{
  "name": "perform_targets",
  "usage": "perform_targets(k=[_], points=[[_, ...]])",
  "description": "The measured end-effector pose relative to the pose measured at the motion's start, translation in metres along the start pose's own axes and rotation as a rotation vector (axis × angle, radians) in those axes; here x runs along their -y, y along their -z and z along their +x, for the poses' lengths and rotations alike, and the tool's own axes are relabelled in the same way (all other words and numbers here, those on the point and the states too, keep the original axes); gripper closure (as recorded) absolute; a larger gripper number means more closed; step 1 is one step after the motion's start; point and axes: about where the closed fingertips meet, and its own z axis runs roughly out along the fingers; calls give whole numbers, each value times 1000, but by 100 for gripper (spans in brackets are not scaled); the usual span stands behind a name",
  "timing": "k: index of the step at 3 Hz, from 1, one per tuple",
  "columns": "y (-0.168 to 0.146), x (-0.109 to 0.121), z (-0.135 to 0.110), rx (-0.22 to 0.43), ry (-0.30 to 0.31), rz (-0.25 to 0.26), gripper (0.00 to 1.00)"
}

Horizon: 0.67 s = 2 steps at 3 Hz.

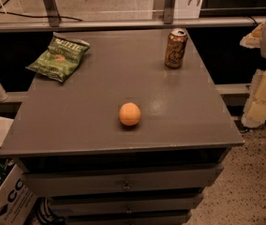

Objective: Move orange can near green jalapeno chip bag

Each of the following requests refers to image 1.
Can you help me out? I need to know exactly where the orange ball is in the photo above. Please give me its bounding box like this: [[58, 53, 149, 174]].
[[119, 102, 141, 126]]

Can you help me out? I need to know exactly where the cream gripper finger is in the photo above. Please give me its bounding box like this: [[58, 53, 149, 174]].
[[241, 69, 266, 128], [240, 23, 263, 49]]

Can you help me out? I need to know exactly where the white cardboard box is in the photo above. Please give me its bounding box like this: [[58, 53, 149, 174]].
[[0, 165, 37, 225]]

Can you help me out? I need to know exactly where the orange soda can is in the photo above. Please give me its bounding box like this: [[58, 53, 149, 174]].
[[165, 28, 188, 68]]

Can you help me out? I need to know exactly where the grey drawer cabinet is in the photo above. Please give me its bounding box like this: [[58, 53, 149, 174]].
[[0, 30, 243, 225]]

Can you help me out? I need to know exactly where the green jalapeno chip bag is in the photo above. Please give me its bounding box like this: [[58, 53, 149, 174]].
[[27, 32, 90, 83]]

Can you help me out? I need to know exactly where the grey metal window frame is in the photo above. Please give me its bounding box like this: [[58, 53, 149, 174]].
[[0, 0, 266, 32]]

